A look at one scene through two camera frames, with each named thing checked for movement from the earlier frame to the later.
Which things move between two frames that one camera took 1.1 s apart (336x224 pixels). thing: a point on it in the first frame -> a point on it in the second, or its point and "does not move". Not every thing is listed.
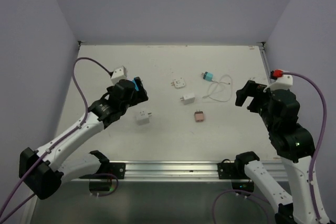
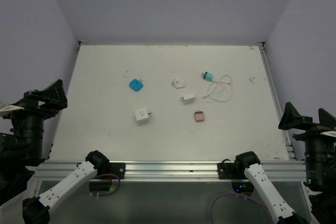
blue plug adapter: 134,82 does not move
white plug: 178,83 does not move
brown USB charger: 199,116 does not move
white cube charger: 188,98 does not move
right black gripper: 251,88 -> 291,117
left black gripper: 139,96 -> 53,95
